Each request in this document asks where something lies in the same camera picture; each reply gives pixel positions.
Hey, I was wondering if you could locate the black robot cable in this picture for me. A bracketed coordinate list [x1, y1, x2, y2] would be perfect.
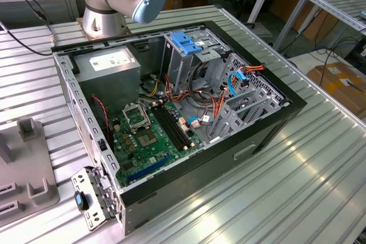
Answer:
[0, 0, 55, 57]

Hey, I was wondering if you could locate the grey metal drive cage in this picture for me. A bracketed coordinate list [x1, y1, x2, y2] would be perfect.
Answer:
[159, 28, 232, 93]

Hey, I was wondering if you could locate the grey parts rack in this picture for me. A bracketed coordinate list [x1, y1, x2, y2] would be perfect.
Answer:
[0, 118, 61, 226]

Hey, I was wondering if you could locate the long blue expansion slot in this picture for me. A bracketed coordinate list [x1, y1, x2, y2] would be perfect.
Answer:
[127, 154, 174, 183]

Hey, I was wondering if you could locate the red black twisted wire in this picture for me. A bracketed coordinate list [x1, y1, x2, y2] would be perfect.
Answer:
[90, 93, 112, 145]

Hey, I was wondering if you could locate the light blue flat wire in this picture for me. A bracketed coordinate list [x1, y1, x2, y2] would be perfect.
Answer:
[187, 66, 251, 127]

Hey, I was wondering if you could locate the RAM slot with white clips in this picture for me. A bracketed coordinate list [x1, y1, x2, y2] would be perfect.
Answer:
[161, 102, 198, 145]
[153, 105, 192, 149]

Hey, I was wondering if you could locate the grey metal disk bay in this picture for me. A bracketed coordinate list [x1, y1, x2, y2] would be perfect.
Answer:
[207, 83, 290, 145]

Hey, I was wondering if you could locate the orange red yellow power wire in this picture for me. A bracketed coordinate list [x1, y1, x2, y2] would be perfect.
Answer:
[211, 63, 267, 125]

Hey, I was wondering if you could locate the thick black cable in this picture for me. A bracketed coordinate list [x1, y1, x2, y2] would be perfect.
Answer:
[188, 61, 221, 99]

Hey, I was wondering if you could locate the green motherboard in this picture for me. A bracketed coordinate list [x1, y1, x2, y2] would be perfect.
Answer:
[110, 99, 206, 187]

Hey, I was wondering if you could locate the blue black retainer latch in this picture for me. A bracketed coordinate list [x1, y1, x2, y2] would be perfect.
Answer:
[73, 190, 90, 213]

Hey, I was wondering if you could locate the metal slat side table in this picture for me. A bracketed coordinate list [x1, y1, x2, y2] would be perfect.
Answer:
[273, 0, 366, 53]

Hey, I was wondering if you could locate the blue plastic drive latch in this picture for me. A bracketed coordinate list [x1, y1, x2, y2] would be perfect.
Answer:
[169, 31, 202, 56]

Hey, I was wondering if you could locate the silver hinged card retainer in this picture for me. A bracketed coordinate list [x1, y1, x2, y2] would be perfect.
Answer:
[70, 165, 122, 232]

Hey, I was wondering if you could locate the metal socket cover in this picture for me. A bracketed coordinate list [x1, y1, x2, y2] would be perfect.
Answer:
[122, 102, 152, 135]

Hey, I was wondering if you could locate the grey power supply unit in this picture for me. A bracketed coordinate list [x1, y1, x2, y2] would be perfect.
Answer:
[73, 46, 141, 119]

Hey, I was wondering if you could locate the black equipment box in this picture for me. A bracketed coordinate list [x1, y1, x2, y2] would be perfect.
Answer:
[344, 37, 366, 66]

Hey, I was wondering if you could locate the yellow black wire bundle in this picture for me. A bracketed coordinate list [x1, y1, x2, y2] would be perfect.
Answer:
[139, 74, 160, 98]

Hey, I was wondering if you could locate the brown cardboard box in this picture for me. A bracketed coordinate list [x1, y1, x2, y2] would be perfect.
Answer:
[307, 61, 366, 119]

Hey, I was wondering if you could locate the black open PC case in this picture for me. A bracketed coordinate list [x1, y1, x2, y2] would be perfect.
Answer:
[50, 20, 308, 236]

